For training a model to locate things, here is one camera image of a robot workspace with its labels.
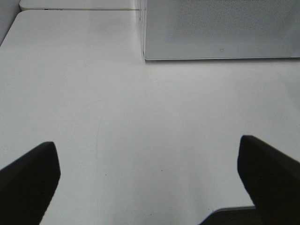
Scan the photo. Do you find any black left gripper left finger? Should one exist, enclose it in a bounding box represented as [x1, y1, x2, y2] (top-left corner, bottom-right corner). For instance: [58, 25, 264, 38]
[0, 142, 61, 225]

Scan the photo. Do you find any white microwave oven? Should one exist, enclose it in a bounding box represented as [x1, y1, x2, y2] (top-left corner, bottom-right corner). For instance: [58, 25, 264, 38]
[135, 0, 300, 61]

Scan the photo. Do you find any white microwave door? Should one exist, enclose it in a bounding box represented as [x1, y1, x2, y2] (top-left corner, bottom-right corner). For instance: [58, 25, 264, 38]
[142, 0, 300, 61]

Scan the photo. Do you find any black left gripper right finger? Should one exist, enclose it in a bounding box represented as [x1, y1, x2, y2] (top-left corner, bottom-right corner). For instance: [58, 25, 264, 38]
[237, 135, 300, 225]

